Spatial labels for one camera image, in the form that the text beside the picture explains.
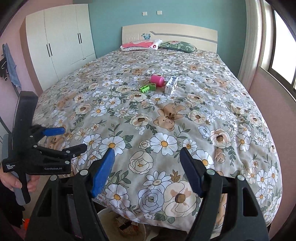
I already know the green floral pillow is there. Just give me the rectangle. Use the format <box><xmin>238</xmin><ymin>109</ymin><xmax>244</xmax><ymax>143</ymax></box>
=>
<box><xmin>159</xmin><ymin>41</ymin><xmax>197</xmax><ymax>53</ymax></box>

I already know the printed paper trash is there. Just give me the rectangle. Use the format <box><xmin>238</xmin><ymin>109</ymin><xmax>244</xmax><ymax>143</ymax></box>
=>
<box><xmin>112</xmin><ymin>215</ymin><xmax>142</xmax><ymax>237</ymax></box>

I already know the pink plastic cup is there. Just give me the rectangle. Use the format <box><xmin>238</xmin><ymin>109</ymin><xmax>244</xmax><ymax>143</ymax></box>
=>
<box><xmin>150</xmin><ymin>75</ymin><xmax>165</xmax><ymax>87</ymax></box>

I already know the white trash bin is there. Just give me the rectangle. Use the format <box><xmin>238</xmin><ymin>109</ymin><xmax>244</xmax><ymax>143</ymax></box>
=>
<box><xmin>97</xmin><ymin>208</ymin><xmax>147</xmax><ymax>241</ymax></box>

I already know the green toy piece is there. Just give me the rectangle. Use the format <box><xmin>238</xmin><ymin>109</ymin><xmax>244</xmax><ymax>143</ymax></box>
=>
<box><xmin>140</xmin><ymin>85</ymin><xmax>150</xmax><ymax>93</ymax></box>

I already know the window with dark frame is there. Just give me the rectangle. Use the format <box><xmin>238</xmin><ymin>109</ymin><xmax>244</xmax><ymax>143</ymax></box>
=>
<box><xmin>260</xmin><ymin>1</ymin><xmax>295</xmax><ymax>98</ymax></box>

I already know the floral bed quilt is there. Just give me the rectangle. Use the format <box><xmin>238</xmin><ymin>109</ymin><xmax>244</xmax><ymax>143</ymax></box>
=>
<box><xmin>33</xmin><ymin>49</ymin><xmax>282</xmax><ymax>231</ymax></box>

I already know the pink white pillow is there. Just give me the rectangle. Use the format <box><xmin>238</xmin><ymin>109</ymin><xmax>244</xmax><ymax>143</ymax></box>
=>
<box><xmin>120</xmin><ymin>39</ymin><xmax>163</xmax><ymax>52</ymax></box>

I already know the cream wooden headboard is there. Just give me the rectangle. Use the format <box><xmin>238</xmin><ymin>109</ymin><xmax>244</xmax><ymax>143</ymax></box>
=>
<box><xmin>121</xmin><ymin>23</ymin><xmax>218</xmax><ymax>53</ymax></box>

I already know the person's left hand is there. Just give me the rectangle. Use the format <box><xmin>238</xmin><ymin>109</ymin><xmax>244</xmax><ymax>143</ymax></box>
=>
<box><xmin>1</xmin><ymin>168</ymin><xmax>40</xmax><ymax>192</ymax></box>

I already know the white upright carton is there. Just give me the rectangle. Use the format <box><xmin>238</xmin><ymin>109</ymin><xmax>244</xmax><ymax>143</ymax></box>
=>
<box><xmin>164</xmin><ymin>76</ymin><xmax>179</xmax><ymax>95</ymax></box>

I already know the white wardrobe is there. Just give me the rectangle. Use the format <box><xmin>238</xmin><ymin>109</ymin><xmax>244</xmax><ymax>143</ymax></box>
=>
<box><xmin>25</xmin><ymin>4</ymin><xmax>96</xmax><ymax>91</ymax></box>

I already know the green wooden block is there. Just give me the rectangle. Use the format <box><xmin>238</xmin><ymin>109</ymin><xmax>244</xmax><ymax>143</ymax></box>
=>
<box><xmin>149</xmin><ymin>83</ymin><xmax>157</xmax><ymax>91</ymax></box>

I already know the blue hanging cloth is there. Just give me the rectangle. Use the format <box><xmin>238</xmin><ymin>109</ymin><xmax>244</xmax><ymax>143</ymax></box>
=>
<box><xmin>3</xmin><ymin>43</ymin><xmax>22</xmax><ymax>90</ymax></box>

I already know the white curtain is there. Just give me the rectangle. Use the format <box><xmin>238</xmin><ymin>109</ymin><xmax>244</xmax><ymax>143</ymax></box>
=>
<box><xmin>238</xmin><ymin>0</ymin><xmax>262</xmax><ymax>91</ymax></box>

